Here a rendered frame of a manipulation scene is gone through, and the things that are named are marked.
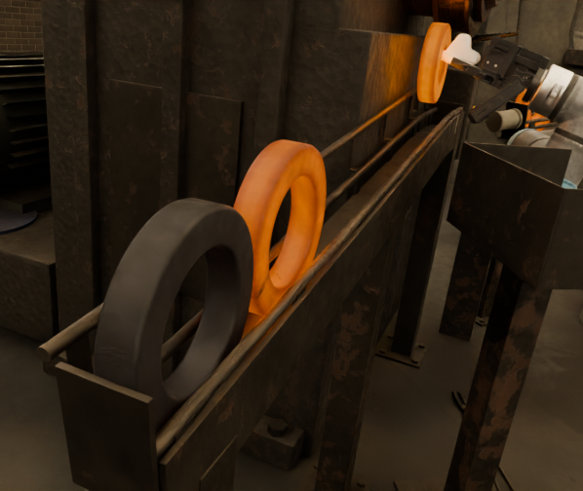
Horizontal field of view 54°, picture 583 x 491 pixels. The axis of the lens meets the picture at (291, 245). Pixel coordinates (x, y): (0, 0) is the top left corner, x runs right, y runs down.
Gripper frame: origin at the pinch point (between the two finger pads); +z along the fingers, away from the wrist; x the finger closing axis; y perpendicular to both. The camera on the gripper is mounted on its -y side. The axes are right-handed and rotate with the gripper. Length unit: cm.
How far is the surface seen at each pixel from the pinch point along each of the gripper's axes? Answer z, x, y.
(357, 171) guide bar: -1.8, 34.7, -18.0
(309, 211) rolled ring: -4, 64, -15
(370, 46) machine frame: 6.2, 27.1, -0.6
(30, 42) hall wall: 565, -466, -231
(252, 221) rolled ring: -4, 79, -12
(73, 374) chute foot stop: -3, 99, -17
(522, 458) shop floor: -58, 4, -71
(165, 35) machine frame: 41, 31, -13
